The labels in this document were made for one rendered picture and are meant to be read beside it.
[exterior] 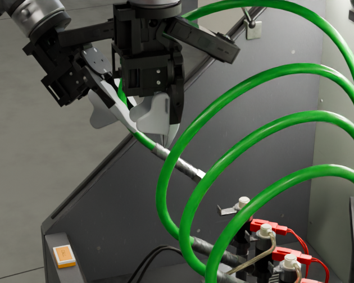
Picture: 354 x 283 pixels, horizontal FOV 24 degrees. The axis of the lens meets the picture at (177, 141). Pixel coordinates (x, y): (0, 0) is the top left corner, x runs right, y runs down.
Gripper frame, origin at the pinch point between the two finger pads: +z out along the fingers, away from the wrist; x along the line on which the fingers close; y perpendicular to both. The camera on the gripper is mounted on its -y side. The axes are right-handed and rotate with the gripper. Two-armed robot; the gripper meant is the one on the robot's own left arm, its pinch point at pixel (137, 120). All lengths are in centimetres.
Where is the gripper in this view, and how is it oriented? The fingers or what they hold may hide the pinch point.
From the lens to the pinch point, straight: 125.3
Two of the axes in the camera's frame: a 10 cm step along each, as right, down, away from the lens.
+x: -2.9, 2.1, -9.3
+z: 6.1, 7.9, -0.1
